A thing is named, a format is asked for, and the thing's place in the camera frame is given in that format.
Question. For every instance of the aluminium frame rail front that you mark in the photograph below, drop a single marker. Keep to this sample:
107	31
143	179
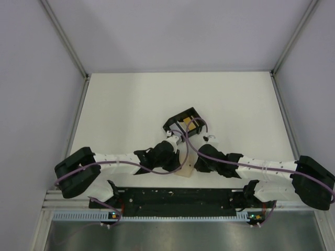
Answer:
54	200

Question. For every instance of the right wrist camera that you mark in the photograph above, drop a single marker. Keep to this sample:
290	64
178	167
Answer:
211	140

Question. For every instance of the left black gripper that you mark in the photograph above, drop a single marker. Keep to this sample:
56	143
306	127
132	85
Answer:
175	160

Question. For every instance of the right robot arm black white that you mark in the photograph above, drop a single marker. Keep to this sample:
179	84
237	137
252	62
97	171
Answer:
269	181

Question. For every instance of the aluminium corner post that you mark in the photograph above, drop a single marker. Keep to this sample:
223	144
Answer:
307	15
63	37

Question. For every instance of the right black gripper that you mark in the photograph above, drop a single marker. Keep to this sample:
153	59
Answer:
200	167

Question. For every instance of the right aluminium corner post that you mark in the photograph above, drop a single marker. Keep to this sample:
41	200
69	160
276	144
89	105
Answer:
307	15

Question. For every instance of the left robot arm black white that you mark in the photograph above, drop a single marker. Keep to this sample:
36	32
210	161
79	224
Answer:
89	174

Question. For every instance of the grey slotted cable duct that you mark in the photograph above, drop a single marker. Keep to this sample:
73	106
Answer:
105	216

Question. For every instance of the black card holder box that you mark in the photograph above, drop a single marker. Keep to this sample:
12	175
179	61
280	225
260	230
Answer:
182	122

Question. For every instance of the left aluminium corner post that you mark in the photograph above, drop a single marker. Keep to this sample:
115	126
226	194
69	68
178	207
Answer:
63	37

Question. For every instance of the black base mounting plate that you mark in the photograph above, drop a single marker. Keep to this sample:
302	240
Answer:
183	202

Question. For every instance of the beige card stack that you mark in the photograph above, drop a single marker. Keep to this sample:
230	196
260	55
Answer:
188	168

